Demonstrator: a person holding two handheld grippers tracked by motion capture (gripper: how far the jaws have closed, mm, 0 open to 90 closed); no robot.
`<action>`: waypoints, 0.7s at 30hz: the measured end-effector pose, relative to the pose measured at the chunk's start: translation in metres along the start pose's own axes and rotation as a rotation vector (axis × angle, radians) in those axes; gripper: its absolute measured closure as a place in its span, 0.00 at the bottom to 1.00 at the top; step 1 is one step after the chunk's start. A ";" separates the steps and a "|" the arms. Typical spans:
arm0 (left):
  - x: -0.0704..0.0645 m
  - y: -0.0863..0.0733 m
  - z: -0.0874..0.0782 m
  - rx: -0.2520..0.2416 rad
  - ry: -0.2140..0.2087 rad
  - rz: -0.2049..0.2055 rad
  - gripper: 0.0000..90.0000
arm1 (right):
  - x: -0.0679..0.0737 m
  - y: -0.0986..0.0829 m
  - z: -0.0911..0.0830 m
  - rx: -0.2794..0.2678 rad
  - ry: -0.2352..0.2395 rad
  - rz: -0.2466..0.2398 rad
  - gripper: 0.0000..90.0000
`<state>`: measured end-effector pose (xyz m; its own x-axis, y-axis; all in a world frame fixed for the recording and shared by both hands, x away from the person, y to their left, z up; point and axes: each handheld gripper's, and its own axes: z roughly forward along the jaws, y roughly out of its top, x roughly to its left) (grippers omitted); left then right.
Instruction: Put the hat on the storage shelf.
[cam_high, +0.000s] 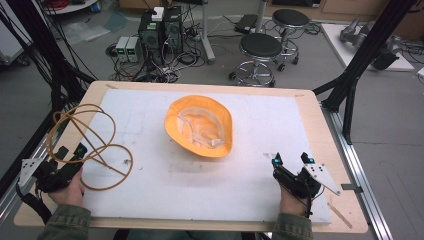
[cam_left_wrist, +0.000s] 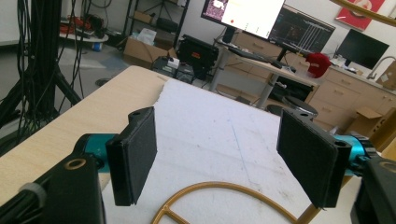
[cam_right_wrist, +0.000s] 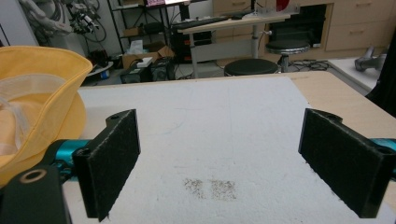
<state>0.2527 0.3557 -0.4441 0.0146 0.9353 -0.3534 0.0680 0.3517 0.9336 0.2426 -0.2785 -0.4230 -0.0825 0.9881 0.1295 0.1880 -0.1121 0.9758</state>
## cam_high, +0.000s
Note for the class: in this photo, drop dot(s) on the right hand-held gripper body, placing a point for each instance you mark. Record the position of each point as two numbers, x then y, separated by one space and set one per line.
298 181

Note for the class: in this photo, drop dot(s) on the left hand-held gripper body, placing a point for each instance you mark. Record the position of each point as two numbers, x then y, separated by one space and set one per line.
63 175

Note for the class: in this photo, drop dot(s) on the orange bucket hat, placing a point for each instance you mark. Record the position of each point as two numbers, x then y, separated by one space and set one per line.
213 113

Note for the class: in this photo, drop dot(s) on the person's left hand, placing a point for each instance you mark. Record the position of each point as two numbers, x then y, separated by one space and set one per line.
68 195

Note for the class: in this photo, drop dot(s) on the person's right hand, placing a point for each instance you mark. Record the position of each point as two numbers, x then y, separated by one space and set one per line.
290 203

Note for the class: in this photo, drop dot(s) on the light wooden table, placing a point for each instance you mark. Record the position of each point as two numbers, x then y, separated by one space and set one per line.
320 133

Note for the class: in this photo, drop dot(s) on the thin wooden stick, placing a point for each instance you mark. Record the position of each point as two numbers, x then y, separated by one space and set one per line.
340 215

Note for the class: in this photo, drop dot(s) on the white foam mat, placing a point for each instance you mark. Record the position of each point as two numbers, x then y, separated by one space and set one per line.
206 186

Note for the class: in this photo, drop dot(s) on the grey bench power supply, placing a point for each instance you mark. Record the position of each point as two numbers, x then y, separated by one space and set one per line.
121 48
134 48

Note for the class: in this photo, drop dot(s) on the black round stool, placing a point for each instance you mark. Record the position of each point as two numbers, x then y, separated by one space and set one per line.
260 45
290 17

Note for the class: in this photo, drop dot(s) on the white floor board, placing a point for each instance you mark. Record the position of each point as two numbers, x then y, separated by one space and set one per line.
336 43

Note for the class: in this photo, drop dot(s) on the black computer tower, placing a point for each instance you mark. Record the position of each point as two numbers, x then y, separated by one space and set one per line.
173 30
150 38

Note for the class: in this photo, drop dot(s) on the flat black device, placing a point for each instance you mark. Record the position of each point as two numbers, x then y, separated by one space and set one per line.
246 23

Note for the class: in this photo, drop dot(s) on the white round table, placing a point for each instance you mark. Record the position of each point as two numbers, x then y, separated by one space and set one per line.
71 7

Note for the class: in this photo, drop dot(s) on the white box with black plug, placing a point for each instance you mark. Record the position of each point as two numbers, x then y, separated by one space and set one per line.
158 14

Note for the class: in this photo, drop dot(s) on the grey metal bracket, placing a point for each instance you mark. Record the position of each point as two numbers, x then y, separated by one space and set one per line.
351 188

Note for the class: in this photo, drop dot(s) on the aluminium rail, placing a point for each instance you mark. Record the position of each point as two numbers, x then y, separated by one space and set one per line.
10 196
363 186

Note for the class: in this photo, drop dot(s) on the grey metal post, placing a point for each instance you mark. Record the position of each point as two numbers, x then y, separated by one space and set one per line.
261 15
207 36

